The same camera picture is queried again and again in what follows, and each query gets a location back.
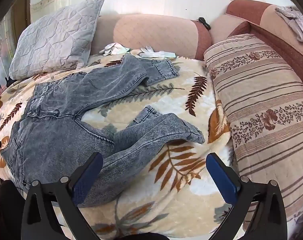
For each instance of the pink padded headboard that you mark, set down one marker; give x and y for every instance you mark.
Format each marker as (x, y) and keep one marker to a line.
(189, 38)

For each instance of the leaf-print beige blanket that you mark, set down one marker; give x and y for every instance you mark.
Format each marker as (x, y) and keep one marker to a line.
(174, 194)

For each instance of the black clip on headboard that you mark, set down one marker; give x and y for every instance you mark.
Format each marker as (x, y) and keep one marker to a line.
(204, 23)

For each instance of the grey quilted pillow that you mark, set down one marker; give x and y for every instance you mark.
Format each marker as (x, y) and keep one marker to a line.
(60, 40)

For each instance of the grey-blue denim pants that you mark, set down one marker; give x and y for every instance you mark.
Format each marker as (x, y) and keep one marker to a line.
(51, 140)

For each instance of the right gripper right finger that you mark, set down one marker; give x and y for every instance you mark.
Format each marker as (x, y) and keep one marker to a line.
(269, 218)

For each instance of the striped floral folded quilt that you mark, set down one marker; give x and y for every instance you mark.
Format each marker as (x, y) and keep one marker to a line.
(262, 97)

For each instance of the grey cloth on headboard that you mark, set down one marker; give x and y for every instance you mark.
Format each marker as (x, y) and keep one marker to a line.
(293, 18)

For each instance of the white glove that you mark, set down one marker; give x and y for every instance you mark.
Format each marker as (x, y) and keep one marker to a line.
(114, 49)
(148, 53)

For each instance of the white glove left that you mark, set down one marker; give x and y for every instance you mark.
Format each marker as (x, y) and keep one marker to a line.
(114, 49)

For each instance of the white glove right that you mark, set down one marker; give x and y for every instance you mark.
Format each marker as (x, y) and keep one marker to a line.
(148, 53)

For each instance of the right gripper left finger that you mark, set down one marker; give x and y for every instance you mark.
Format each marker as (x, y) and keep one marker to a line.
(39, 219)

